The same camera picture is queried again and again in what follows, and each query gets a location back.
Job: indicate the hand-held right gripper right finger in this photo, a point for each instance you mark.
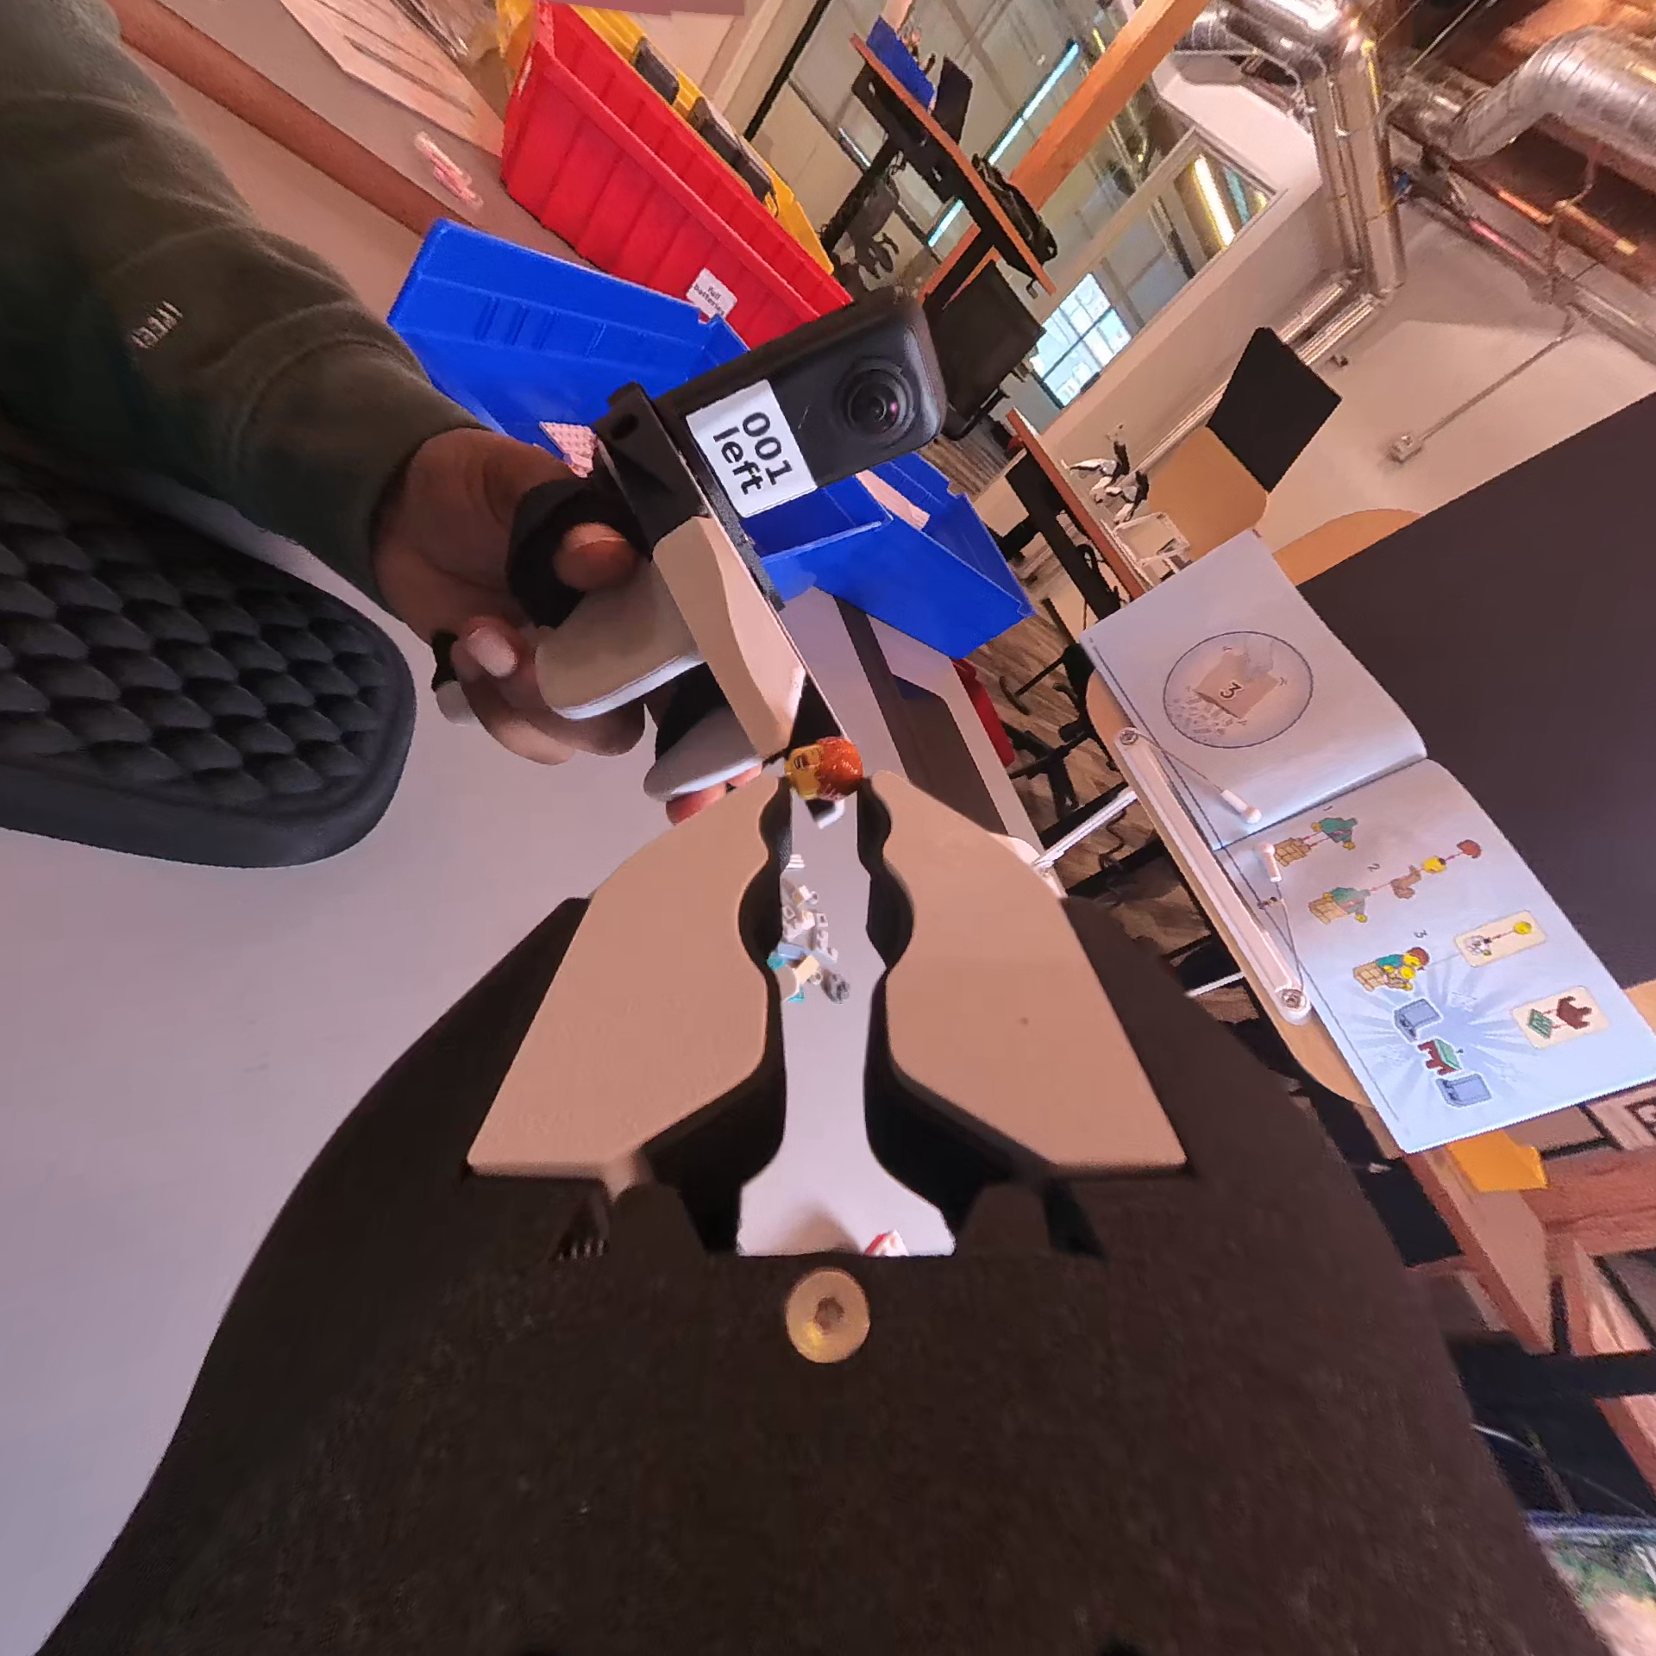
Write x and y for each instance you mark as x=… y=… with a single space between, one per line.
x=1035 y=1021

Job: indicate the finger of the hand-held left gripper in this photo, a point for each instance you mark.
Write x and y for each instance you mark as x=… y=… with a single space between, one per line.
x=737 y=647

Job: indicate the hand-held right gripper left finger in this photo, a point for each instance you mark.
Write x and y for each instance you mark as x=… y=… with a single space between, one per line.
x=621 y=1021

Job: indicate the reddish brown minifigure hair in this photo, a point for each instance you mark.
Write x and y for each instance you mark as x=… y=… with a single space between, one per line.
x=840 y=762

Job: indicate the blue plastic bin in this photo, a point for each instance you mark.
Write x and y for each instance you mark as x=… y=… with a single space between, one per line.
x=518 y=322
x=906 y=569

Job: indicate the person's left forearm green sleeve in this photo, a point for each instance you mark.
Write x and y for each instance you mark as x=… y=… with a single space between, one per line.
x=193 y=284

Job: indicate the wooden top standing desk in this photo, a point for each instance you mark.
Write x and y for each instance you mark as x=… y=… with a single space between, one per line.
x=951 y=155

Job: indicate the light wood side desk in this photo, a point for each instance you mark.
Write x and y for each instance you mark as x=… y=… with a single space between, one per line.
x=259 y=115

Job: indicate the person's left hand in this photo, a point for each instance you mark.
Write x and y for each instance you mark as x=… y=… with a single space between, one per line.
x=440 y=543

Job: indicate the black office chair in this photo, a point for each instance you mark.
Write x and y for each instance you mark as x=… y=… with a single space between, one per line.
x=984 y=336

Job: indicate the pile of small lego pieces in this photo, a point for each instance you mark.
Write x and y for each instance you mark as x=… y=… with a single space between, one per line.
x=802 y=931

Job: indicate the white book stand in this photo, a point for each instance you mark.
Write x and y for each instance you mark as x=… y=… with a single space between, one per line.
x=1203 y=840

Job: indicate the paned window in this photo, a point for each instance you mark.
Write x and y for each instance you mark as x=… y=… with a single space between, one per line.
x=1073 y=336

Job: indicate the scattered assorted lego bricks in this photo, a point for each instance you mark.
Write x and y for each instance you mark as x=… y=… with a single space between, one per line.
x=571 y=447

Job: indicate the red plastic bin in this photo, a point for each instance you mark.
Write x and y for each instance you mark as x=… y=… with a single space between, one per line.
x=621 y=167

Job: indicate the black laptop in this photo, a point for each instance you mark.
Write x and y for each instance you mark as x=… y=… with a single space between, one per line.
x=954 y=100

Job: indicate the small blue storage box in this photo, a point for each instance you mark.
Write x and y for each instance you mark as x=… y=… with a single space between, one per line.
x=899 y=58

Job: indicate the wooden panel support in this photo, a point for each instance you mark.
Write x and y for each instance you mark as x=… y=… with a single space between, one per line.
x=1501 y=1161
x=1203 y=498
x=1346 y=536

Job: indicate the pale blue instruction booklet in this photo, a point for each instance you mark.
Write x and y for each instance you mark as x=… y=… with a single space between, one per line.
x=1358 y=724

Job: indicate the black board panel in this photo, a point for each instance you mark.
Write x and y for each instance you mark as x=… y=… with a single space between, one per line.
x=1275 y=407
x=1527 y=621

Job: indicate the brown wooden table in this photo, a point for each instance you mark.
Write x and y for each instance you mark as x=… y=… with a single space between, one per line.
x=1487 y=1228

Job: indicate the black mesh cushion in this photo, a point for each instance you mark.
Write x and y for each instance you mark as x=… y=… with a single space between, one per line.
x=168 y=710

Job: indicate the orange wooden post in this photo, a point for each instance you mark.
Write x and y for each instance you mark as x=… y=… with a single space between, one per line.
x=1087 y=115

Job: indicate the silver ceiling air duct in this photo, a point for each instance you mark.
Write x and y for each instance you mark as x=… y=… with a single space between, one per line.
x=1423 y=129

